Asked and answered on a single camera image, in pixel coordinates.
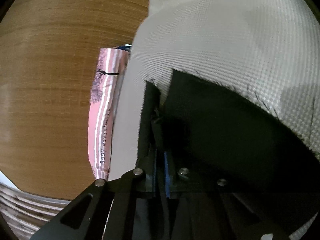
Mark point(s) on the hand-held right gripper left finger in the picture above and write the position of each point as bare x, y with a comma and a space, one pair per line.
149, 180

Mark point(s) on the black pants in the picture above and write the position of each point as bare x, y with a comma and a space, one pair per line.
225, 130

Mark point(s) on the white ribbed cloth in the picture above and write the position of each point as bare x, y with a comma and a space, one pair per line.
22, 205

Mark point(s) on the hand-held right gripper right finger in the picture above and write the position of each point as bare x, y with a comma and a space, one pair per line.
167, 180

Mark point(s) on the pink striped pillow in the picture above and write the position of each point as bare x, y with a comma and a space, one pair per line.
100, 130

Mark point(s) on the beige textured mattress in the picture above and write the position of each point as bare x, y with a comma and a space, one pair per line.
212, 30

